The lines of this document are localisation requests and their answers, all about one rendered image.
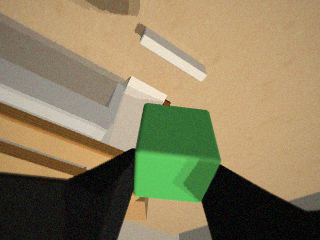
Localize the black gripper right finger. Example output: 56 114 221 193
201 164 320 240

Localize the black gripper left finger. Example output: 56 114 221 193
0 148 135 240

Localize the green block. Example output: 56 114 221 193
133 103 221 203

